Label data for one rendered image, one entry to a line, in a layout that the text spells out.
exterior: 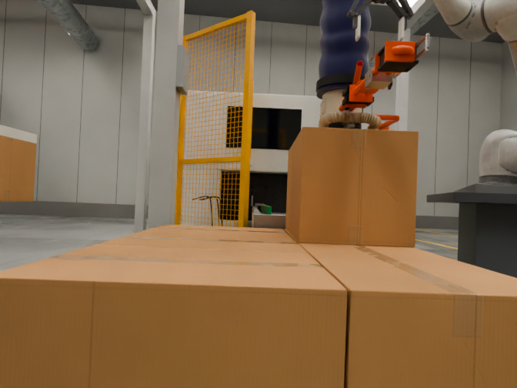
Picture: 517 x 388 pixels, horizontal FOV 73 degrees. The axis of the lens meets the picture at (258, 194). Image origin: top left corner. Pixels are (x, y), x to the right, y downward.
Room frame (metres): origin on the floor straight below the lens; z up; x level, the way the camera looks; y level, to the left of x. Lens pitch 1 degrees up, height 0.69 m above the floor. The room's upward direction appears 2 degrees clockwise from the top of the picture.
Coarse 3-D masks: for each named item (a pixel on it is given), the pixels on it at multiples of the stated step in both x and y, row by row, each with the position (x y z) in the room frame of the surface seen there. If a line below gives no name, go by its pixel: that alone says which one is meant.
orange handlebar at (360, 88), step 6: (396, 48) 0.85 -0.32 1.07; (402, 48) 0.84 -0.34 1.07; (408, 48) 0.84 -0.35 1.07; (396, 54) 0.85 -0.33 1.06; (402, 54) 0.85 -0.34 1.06; (408, 54) 0.85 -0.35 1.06; (372, 72) 1.00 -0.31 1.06; (378, 72) 0.98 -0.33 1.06; (360, 84) 1.11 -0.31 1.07; (354, 90) 1.19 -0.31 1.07; (360, 90) 1.13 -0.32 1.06; (366, 90) 1.13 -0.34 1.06; (372, 90) 1.12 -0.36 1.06; (342, 108) 1.37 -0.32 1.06; (354, 108) 1.36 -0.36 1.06; (372, 114) 1.53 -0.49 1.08; (390, 120) 1.54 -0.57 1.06; (396, 120) 1.54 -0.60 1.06; (384, 126) 1.68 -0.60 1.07
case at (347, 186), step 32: (320, 128) 1.19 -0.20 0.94; (288, 160) 1.78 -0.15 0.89; (320, 160) 1.19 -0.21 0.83; (352, 160) 1.19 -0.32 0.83; (384, 160) 1.19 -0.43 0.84; (416, 160) 1.19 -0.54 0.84; (288, 192) 1.70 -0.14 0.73; (320, 192) 1.19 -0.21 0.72; (352, 192) 1.19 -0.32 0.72; (384, 192) 1.19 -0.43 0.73; (416, 192) 1.19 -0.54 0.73; (288, 224) 1.63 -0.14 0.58; (320, 224) 1.19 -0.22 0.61; (352, 224) 1.19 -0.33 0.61; (384, 224) 1.19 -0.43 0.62
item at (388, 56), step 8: (384, 48) 0.89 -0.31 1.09; (376, 56) 0.93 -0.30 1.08; (384, 56) 0.90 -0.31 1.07; (392, 56) 0.86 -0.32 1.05; (400, 56) 0.86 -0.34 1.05; (408, 56) 0.86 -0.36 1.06; (376, 64) 0.93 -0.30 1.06; (384, 64) 0.88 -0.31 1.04; (392, 64) 0.88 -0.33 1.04; (400, 64) 0.88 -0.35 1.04; (408, 64) 0.88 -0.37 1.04; (392, 72) 0.94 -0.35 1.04; (400, 72) 0.93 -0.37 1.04
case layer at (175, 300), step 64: (64, 256) 0.76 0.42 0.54; (128, 256) 0.80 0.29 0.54; (192, 256) 0.83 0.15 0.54; (256, 256) 0.87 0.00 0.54; (320, 256) 0.91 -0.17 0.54; (384, 256) 0.95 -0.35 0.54; (0, 320) 0.56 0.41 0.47; (64, 320) 0.56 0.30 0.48; (128, 320) 0.57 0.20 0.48; (192, 320) 0.57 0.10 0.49; (256, 320) 0.57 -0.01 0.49; (320, 320) 0.57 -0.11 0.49; (384, 320) 0.57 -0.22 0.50; (448, 320) 0.58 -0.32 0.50; (512, 320) 0.58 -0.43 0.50; (0, 384) 0.56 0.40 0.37; (64, 384) 0.56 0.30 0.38; (128, 384) 0.57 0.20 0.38; (192, 384) 0.57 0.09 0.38; (256, 384) 0.57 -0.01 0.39; (320, 384) 0.57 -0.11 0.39; (384, 384) 0.57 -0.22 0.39; (448, 384) 0.58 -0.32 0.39; (512, 384) 0.58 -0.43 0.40
